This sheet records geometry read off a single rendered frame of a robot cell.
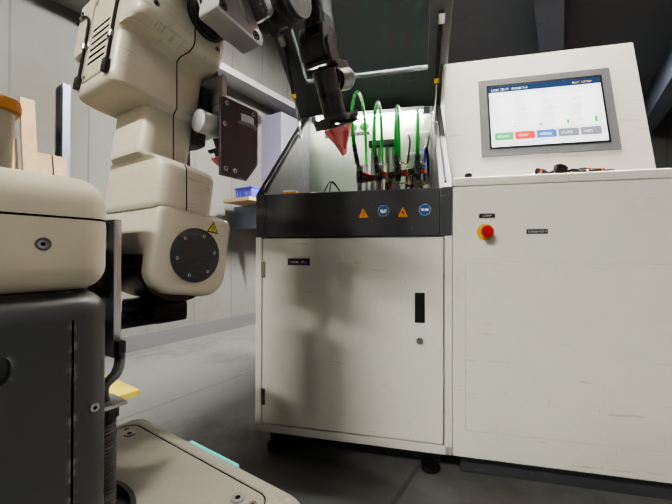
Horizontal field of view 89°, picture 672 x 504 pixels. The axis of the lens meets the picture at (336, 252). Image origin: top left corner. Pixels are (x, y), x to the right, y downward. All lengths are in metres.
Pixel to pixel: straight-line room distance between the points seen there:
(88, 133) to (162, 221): 2.33
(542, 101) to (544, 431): 1.18
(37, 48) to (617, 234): 3.12
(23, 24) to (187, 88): 2.33
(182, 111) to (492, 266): 0.96
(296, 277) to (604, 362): 1.00
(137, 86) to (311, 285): 0.79
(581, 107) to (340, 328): 1.23
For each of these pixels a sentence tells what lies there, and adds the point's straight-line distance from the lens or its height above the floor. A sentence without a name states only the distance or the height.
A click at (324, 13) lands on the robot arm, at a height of 1.27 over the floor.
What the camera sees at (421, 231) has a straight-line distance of 1.18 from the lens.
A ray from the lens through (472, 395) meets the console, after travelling 1.27.
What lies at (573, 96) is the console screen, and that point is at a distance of 1.70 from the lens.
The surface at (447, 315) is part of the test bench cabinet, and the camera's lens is 1.20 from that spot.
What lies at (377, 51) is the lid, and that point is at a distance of 1.75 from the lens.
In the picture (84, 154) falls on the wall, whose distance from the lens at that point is 2.93.
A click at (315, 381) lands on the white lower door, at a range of 1.31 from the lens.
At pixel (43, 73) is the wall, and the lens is 3.00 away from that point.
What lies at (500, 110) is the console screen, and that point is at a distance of 1.61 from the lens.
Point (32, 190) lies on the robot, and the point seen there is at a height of 0.79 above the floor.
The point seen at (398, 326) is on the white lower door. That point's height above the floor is 0.48.
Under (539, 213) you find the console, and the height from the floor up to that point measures 0.86.
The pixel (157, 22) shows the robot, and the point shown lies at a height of 1.12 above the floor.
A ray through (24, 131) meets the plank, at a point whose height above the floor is 1.41.
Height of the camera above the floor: 0.73
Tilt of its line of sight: level
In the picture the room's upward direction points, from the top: straight up
